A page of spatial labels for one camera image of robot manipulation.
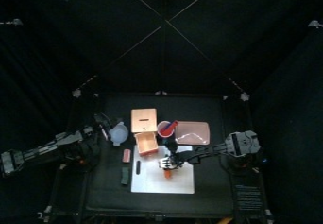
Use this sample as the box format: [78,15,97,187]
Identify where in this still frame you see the wooden drawer with red front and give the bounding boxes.
[132,131,160,157]

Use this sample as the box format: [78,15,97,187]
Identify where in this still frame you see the white paper sheet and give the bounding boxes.
[129,145,196,195]

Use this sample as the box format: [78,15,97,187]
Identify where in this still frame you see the red plastic cup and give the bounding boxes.
[154,120,173,139]

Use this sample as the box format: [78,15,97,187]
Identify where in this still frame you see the red and white block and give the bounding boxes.
[121,148,132,164]

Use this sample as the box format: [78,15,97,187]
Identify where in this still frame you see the dark green block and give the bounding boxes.
[120,166,130,185]

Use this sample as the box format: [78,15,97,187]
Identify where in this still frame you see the red plastic utensil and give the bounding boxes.
[164,119,178,133]

